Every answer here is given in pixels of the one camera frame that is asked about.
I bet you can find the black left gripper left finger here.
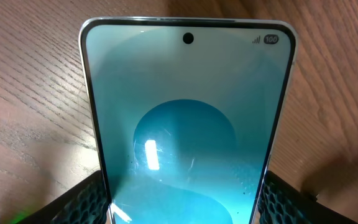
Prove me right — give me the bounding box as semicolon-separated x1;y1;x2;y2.
18;170;109;224

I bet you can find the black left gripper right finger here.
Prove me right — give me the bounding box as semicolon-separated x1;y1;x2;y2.
257;171;357;224

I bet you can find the blue screen Galaxy smartphone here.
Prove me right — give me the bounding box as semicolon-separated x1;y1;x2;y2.
78;17;298;224

